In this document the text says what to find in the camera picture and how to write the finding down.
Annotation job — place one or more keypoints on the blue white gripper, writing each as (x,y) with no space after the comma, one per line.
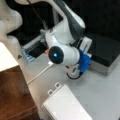
(83,61)

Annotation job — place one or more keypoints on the white notebook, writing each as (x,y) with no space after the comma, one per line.
(63,105)

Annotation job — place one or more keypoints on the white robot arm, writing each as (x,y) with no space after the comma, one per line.
(66,41)

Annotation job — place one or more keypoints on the black box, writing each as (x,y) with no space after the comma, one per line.
(105,53)

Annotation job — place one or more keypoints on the white table lamp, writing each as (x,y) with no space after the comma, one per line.
(6,59)

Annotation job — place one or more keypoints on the wooden bookshelf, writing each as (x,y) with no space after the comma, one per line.
(16,102)

